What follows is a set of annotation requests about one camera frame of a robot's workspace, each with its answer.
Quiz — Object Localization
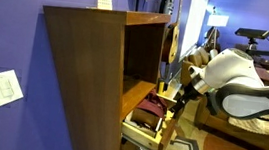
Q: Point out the white wall light switch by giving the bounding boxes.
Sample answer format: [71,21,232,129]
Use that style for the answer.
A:
[0,68,27,111]

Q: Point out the white board panel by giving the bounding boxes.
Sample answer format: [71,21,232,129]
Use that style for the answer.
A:
[177,0,211,65]

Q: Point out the wall-hung brown guitar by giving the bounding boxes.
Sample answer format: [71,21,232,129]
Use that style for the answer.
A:
[160,0,185,65]

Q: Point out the dark mat with white stripes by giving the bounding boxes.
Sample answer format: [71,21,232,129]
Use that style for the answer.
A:
[170,135,203,150]

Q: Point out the dark maroon pillow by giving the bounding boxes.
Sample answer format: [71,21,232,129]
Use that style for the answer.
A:
[252,66,269,87]

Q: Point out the wooden drawer holding mixed clutter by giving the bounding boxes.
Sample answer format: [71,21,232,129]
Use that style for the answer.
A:
[119,107,181,150]

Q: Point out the black camera on tripod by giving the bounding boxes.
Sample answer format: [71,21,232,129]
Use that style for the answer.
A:
[233,26,269,53]

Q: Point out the tan leather sofa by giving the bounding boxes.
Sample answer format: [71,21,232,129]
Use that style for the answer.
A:
[171,44,269,150]

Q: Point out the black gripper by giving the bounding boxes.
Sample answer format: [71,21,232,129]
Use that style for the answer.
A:
[170,82,199,119]

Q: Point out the maroon baseball cap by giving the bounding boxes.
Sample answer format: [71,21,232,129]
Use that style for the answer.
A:
[134,87,171,121]

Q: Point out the small yellow object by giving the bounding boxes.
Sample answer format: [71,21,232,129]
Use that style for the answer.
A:
[157,80,166,94]

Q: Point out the dark wooden chest of drawers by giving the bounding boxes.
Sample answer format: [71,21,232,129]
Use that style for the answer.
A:
[27,0,172,150]

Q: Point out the black hanging instrument bag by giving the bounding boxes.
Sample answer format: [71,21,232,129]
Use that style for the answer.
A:
[158,0,176,17]

